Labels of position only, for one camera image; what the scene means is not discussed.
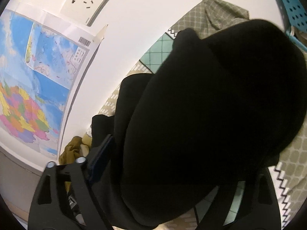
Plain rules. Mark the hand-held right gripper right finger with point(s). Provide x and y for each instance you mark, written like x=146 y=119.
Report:
x=275 y=208

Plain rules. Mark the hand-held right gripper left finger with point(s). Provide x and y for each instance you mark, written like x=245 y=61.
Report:
x=103 y=153

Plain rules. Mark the black jacket with gold buttons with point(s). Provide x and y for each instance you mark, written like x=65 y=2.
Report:
x=203 y=100

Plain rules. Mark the mustard yellow garment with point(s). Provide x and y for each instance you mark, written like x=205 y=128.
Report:
x=72 y=151

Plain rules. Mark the beige tape strip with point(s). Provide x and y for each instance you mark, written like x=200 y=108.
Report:
x=102 y=33

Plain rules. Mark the white power socket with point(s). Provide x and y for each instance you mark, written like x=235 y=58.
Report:
x=84 y=0

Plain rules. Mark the blue perforated plastic basket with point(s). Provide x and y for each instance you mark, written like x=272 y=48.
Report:
x=297 y=42
x=293 y=7

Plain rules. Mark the patterned bed sheet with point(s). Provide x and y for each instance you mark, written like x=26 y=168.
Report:
x=215 y=16

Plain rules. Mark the colourful wall map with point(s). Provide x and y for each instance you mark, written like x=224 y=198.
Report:
x=36 y=76

